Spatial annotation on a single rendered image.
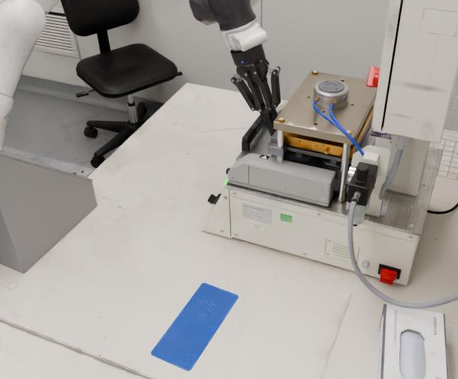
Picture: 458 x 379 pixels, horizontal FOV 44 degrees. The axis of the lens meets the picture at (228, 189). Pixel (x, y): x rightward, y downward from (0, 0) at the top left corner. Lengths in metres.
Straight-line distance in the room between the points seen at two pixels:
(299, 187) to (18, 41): 0.78
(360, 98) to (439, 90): 0.31
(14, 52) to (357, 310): 1.03
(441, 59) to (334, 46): 1.85
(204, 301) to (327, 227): 0.33
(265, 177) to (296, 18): 1.68
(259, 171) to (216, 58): 1.91
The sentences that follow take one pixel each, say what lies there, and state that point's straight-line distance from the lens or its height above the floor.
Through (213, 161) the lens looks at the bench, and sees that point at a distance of 1.76.
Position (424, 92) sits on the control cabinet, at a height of 1.25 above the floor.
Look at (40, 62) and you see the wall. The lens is 3.94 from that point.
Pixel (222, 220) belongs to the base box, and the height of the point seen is 0.81.
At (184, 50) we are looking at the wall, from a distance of 3.24.
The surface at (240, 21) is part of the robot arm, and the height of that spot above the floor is 1.28.
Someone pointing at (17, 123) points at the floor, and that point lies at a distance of 3.72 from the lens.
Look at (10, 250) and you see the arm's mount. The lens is 1.47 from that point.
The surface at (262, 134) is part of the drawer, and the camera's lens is 1.47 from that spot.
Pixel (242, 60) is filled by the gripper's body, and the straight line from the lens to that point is 1.33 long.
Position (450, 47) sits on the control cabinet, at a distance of 1.07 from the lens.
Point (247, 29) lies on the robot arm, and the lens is 1.31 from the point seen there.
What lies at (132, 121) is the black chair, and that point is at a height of 0.15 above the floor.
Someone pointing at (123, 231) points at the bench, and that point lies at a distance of 1.54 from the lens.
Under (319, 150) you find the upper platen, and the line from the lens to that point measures 1.29.
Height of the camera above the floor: 1.75
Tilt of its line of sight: 38 degrees down
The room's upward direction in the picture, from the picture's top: 2 degrees counter-clockwise
